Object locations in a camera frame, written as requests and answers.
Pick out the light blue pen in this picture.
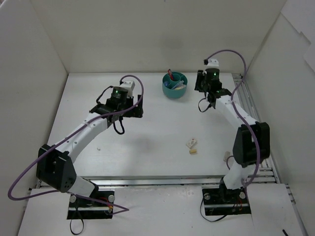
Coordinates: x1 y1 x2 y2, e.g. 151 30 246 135
172 81 184 90

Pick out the red gel pen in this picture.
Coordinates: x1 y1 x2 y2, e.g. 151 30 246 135
167 69 174 81

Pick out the white boxed eraser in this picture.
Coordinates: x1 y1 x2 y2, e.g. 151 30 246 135
186 138 197 149

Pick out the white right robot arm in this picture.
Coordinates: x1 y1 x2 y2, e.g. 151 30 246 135
194 68 270 203

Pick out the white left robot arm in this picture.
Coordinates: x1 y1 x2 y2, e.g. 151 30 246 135
36 81 143 207

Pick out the teal round compartment organizer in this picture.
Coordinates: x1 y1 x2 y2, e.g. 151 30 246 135
162 72 188 99

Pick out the small tan eraser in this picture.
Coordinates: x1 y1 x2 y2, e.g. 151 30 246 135
189 149 197 155

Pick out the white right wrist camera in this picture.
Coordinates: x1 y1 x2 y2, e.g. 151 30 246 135
203 58 219 69

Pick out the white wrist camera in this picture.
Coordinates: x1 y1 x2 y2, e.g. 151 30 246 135
203 58 219 69
121 80 135 97

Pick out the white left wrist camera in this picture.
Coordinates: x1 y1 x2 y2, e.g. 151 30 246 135
121 80 135 97

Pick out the aluminium front rail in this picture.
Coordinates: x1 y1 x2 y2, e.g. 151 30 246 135
36 175 227 187

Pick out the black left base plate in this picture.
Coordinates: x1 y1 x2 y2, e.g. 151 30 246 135
66 194 113 220

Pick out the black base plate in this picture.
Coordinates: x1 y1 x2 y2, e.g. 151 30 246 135
66 194 113 220
201 188 252 217

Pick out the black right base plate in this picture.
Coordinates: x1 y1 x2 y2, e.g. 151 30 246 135
201 188 252 217

